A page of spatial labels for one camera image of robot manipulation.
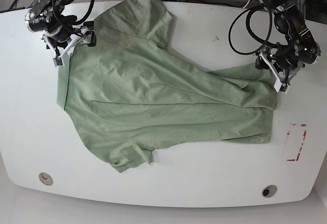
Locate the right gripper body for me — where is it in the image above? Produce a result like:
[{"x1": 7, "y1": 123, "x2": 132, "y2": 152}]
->
[{"x1": 42, "y1": 21, "x2": 95, "y2": 49}]

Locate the red tape rectangle marking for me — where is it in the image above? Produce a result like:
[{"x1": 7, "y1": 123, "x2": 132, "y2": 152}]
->
[{"x1": 283, "y1": 123, "x2": 308, "y2": 162}]

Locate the table cable grommet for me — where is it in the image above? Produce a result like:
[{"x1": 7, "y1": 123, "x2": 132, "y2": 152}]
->
[
  {"x1": 262, "y1": 185, "x2": 277, "y2": 198},
  {"x1": 39, "y1": 172, "x2": 53, "y2": 186}
]

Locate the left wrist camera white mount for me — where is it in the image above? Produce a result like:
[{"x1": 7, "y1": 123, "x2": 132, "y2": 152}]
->
[{"x1": 259, "y1": 52, "x2": 302, "y2": 94}]

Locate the green t-shirt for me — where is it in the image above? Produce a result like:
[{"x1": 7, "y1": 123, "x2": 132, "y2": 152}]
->
[{"x1": 57, "y1": 0, "x2": 277, "y2": 172}]

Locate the left table cable grommet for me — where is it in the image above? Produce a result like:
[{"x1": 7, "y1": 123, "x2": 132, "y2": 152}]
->
[{"x1": 39, "y1": 172, "x2": 53, "y2": 186}]

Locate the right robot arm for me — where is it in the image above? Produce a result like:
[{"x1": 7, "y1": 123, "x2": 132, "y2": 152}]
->
[{"x1": 25, "y1": 0, "x2": 97, "y2": 57}]

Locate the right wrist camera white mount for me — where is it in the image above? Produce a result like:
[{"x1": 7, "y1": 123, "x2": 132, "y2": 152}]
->
[{"x1": 42, "y1": 34, "x2": 91, "y2": 67}]

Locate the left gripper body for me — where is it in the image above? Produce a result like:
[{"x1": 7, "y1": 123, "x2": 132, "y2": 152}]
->
[{"x1": 256, "y1": 46, "x2": 305, "y2": 78}]

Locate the right table cable grommet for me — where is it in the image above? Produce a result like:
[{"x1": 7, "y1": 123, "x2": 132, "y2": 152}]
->
[{"x1": 262, "y1": 185, "x2": 277, "y2": 198}]

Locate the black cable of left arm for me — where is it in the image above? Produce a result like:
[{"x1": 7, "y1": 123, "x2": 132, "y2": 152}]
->
[{"x1": 228, "y1": 3, "x2": 287, "y2": 56}]

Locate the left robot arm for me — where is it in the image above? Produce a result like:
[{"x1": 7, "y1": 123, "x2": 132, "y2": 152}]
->
[{"x1": 246, "y1": 0, "x2": 321, "y2": 92}]

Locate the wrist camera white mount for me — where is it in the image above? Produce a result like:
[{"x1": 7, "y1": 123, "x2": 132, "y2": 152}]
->
[
  {"x1": 259, "y1": 52, "x2": 302, "y2": 94},
  {"x1": 42, "y1": 34, "x2": 91, "y2": 67}
]

